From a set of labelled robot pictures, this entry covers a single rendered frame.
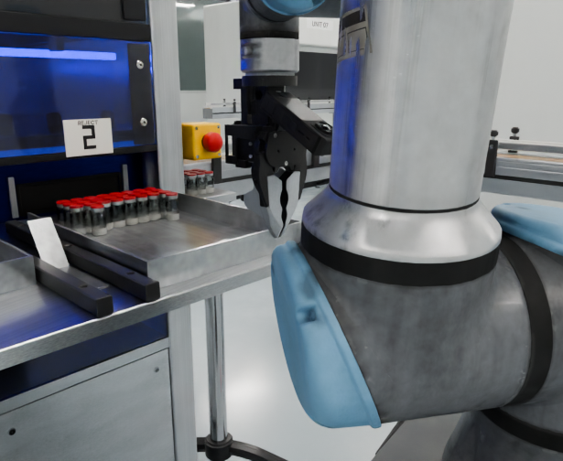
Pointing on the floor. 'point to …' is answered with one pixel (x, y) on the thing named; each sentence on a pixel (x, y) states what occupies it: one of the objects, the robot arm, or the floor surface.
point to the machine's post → (184, 382)
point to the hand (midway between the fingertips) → (281, 229)
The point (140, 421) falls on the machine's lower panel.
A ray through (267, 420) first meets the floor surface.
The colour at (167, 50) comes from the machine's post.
